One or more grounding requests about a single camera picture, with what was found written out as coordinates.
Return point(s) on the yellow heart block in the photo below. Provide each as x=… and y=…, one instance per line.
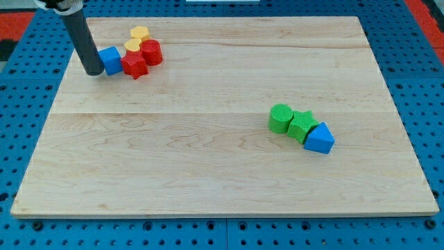
x=132, y=44

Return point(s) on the light wooden board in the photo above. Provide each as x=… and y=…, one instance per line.
x=191, y=140

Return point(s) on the blue cube block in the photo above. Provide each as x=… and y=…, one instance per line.
x=111, y=60

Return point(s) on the yellow hexagon block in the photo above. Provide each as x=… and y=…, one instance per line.
x=140, y=32

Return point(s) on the dark grey cylindrical pointer rod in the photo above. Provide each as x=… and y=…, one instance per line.
x=83, y=43

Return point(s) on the red star block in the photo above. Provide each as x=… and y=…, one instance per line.
x=134, y=64

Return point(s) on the green cylinder block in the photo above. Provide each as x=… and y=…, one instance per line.
x=280, y=118

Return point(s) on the green star block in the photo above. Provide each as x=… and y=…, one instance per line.
x=302, y=124

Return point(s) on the blue triangle block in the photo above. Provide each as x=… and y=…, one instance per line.
x=320, y=139

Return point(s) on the white rod mount collar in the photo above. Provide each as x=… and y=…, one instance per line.
x=60, y=7

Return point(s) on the red cylinder block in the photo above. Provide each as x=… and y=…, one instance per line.
x=151, y=52

